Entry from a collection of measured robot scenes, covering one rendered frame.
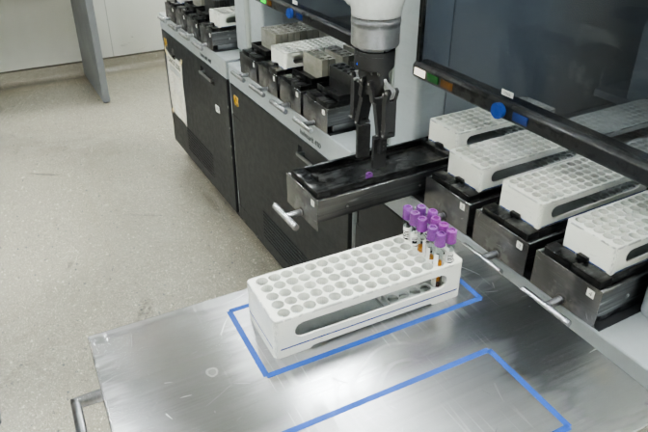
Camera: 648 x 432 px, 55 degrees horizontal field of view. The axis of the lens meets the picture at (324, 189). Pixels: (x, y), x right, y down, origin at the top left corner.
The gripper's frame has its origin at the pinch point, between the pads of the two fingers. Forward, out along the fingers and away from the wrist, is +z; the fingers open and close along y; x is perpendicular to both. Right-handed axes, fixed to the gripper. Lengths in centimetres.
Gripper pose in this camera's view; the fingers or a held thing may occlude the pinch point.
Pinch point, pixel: (370, 148)
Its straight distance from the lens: 124.3
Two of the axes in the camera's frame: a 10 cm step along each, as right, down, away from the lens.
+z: 0.0, 8.7, 4.8
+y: -4.9, -4.2, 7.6
